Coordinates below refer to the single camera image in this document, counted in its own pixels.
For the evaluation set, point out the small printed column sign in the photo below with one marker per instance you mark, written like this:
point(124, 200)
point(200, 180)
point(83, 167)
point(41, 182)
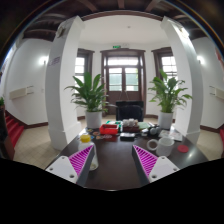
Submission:
point(54, 61)

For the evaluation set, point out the red box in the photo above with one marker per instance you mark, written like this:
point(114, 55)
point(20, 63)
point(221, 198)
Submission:
point(109, 129)

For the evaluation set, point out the white wall radiator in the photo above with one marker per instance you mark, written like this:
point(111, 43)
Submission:
point(20, 92)
point(217, 93)

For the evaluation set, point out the red carpeted stairs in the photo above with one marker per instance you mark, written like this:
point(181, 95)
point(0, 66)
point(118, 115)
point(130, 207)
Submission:
point(222, 135)
point(14, 128)

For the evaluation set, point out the flat round red coaster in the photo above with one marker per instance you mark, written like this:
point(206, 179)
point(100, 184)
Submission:
point(182, 148)

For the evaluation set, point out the green notebook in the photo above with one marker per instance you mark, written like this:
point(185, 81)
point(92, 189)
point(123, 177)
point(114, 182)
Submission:
point(144, 125)

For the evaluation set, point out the flat black case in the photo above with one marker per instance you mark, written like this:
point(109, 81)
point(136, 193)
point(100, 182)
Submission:
point(127, 136)

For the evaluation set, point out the black chair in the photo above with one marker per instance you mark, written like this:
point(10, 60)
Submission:
point(130, 111)

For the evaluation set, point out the grey headphones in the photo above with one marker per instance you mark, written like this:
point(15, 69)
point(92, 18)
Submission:
point(154, 130)

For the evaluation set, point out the dark wooden glazed double door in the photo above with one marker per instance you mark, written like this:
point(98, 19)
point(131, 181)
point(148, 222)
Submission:
point(123, 78)

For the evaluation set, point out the colourful printed plastic sheet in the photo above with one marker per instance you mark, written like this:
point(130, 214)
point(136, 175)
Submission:
point(98, 134)

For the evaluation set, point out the green exit sign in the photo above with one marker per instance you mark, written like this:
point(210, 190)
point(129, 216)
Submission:
point(116, 46)

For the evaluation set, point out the white speckled mug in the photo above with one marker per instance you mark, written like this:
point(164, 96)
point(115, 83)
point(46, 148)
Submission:
point(165, 146)

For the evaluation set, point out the leafy plant in white pot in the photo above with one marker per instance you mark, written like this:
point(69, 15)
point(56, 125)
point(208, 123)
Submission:
point(166, 95)
point(90, 96)

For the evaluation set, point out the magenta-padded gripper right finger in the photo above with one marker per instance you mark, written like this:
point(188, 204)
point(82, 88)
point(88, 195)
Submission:
point(146, 160)

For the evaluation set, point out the small green plant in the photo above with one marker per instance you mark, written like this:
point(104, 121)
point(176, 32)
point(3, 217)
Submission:
point(1, 101)

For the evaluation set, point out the dark-framed window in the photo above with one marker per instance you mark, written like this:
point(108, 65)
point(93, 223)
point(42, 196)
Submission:
point(168, 65)
point(80, 66)

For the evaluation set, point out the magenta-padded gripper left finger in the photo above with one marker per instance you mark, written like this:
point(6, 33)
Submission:
point(80, 159)

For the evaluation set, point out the glowing wall lamp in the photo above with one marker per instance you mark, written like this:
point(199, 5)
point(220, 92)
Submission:
point(200, 59)
point(43, 60)

